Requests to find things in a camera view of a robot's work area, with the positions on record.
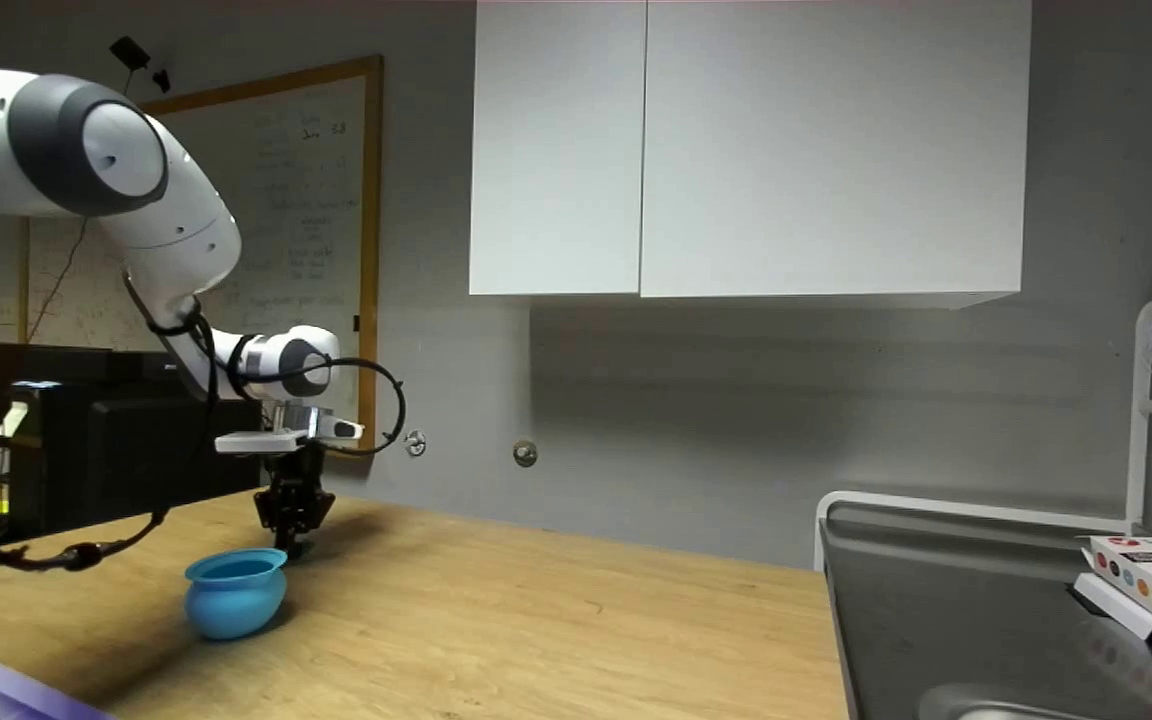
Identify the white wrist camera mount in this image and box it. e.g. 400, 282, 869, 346
212, 409, 364, 458

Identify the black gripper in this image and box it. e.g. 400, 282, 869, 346
258, 445, 333, 558

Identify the black equipment box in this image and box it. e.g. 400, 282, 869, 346
0, 346, 262, 534

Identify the white wire rack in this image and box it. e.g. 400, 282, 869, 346
814, 302, 1152, 564

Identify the blue bowl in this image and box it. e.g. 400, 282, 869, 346
186, 548, 287, 639

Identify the round silver wall knob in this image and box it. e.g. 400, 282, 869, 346
512, 440, 540, 467

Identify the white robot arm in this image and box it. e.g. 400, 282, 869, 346
0, 67, 358, 571

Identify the small black wall camera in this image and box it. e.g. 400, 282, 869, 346
109, 36, 171, 96

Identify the white wall cabinet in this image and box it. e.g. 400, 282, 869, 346
468, 0, 1034, 304

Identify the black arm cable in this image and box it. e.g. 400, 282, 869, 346
0, 272, 414, 577

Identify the wood framed whiteboard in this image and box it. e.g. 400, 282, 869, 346
15, 54, 389, 467

